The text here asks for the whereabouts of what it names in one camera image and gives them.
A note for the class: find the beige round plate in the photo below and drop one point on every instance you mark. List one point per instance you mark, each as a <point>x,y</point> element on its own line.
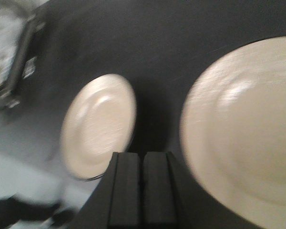
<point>99,121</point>
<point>233,131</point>

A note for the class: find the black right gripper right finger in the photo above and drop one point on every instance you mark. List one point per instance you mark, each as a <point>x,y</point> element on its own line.
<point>170,197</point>

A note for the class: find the stainless steel machine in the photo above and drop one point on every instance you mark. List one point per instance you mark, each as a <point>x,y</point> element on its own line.
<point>20,20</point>

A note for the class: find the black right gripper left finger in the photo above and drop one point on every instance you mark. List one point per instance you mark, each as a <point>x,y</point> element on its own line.
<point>115,203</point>

